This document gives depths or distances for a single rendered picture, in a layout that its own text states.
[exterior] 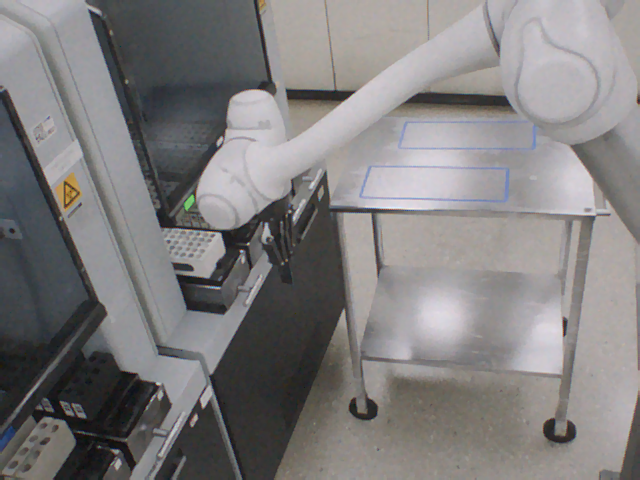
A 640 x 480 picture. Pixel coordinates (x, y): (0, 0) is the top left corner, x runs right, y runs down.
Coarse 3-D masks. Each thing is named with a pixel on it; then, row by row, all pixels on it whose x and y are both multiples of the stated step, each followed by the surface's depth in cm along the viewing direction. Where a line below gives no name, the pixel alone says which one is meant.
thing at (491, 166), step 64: (384, 128) 196; (448, 128) 192; (512, 128) 188; (384, 192) 172; (448, 192) 168; (512, 192) 165; (576, 192) 162; (576, 256) 165; (384, 320) 214; (448, 320) 211; (512, 320) 208; (576, 320) 175
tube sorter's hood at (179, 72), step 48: (96, 0) 121; (144, 0) 129; (192, 0) 145; (240, 0) 165; (144, 48) 131; (192, 48) 147; (240, 48) 168; (144, 96) 132; (192, 96) 149; (144, 144) 133; (192, 144) 151; (192, 192) 150
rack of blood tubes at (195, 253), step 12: (168, 228) 163; (180, 228) 162; (168, 240) 160; (180, 240) 159; (192, 240) 159; (204, 240) 159; (216, 240) 157; (180, 252) 155; (192, 252) 155; (204, 252) 154; (216, 252) 157; (180, 264) 161; (192, 264) 153; (204, 264) 153; (204, 276) 155
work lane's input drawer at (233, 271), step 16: (224, 256) 160; (240, 256) 161; (224, 272) 155; (240, 272) 162; (192, 288) 156; (208, 288) 154; (224, 288) 155; (240, 288) 161; (256, 288) 160; (224, 304) 156
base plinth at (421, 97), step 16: (288, 96) 402; (304, 96) 399; (320, 96) 396; (336, 96) 393; (416, 96) 378; (432, 96) 375; (448, 96) 372; (464, 96) 370; (480, 96) 367; (496, 96) 364
